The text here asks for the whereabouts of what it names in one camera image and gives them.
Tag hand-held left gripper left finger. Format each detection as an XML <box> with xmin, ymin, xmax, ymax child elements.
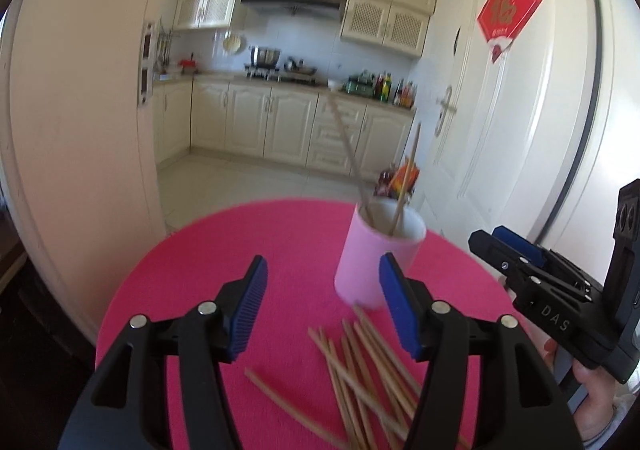
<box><xmin>57</xmin><ymin>255</ymin><xmax>268</xmax><ymax>450</ymax></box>

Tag white wall switch panel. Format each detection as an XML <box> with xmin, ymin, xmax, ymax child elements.
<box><xmin>138</xmin><ymin>21</ymin><xmax>156</xmax><ymax>106</ymax></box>

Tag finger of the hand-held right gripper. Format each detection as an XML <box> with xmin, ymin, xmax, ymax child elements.
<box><xmin>492</xmin><ymin>226</ymin><xmax>601</xmax><ymax>291</ymax></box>
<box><xmin>468</xmin><ymin>230</ymin><xmax>593</xmax><ymax>303</ymax></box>

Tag light wooden chopstick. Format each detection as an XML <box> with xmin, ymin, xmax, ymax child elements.
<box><xmin>389</xmin><ymin>156</ymin><xmax>414</xmax><ymax>236</ymax></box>
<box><xmin>244</xmin><ymin>368</ymin><xmax>351</xmax><ymax>450</ymax></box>
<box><xmin>397</xmin><ymin>122</ymin><xmax>422</xmax><ymax>213</ymax></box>
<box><xmin>327</xmin><ymin>97</ymin><xmax>375</xmax><ymax>227</ymax></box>

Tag dark frying pan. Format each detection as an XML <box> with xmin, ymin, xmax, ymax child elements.
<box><xmin>283</xmin><ymin>57</ymin><xmax>318</xmax><ymax>76</ymax></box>

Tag cream lower kitchen cabinets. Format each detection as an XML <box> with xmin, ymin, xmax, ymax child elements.
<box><xmin>152</xmin><ymin>77</ymin><xmax>416</xmax><ymax>176</ymax></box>

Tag colourful snack bags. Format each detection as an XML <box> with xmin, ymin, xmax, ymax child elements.
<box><xmin>372</xmin><ymin>164</ymin><xmax>421</xmax><ymax>203</ymax></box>

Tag steel range hood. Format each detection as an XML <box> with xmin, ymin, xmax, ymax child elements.
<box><xmin>240</xmin><ymin>0</ymin><xmax>342</xmax><ymax>22</ymax></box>

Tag pink round tablecloth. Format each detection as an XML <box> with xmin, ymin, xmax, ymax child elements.
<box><xmin>95</xmin><ymin>198</ymin><xmax>556</xmax><ymax>450</ymax></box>

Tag white panelled door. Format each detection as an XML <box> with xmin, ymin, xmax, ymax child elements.
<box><xmin>415</xmin><ymin>0</ymin><xmax>596</xmax><ymax>251</ymax></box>

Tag pile of wooden chopsticks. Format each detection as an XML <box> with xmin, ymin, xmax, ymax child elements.
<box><xmin>307</xmin><ymin>305</ymin><xmax>471</xmax><ymax>450</ymax></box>

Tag silver door handle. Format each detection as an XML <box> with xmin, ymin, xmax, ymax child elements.
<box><xmin>434</xmin><ymin>85</ymin><xmax>459</xmax><ymax>137</ymax></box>

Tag cluster of condiment bottles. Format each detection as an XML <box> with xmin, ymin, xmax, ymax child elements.
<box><xmin>344</xmin><ymin>70</ymin><xmax>419</xmax><ymax>109</ymax></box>

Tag steel cooking pot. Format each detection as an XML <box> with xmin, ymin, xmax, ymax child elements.
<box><xmin>249</xmin><ymin>46</ymin><xmax>282</xmax><ymax>69</ymax></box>

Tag black gas stove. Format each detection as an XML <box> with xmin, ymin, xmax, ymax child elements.
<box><xmin>244</xmin><ymin>64</ymin><xmax>319</xmax><ymax>82</ymax></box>

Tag pink cup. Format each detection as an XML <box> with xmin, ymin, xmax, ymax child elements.
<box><xmin>334</xmin><ymin>198</ymin><xmax>427</xmax><ymax>311</ymax></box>

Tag red diamond paper decoration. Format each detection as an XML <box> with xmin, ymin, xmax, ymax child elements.
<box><xmin>476</xmin><ymin>0</ymin><xmax>544</xmax><ymax>64</ymax></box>

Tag person's right hand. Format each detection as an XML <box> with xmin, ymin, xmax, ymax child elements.
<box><xmin>544</xmin><ymin>337</ymin><xmax>636</xmax><ymax>446</ymax></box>

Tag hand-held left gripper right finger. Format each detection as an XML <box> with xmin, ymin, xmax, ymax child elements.
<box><xmin>378</xmin><ymin>252</ymin><xmax>583</xmax><ymax>450</ymax></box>

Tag hanging kitchen utensil rack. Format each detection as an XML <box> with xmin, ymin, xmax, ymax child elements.
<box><xmin>155</xmin><ymin>19</ymin><xmax>177</xmax><ymax>77</ymax></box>

